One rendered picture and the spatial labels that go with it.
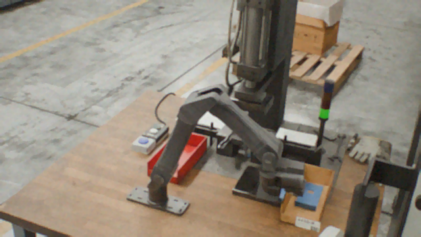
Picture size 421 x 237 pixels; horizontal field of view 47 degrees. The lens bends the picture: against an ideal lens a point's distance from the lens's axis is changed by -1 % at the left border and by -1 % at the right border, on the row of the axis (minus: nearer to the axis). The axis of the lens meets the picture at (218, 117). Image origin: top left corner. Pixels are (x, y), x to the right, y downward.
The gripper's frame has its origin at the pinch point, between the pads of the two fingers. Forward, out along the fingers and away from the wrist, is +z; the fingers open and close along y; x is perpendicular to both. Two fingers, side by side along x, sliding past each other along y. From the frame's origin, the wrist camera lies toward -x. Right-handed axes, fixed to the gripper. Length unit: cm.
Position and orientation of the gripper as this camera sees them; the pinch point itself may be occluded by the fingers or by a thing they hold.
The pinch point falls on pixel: (270, 196)
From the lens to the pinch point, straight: 161.2
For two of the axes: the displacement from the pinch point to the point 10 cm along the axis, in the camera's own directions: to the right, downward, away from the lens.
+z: 1.1, 5.4, 8.4
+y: 3.0, -8.2, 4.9
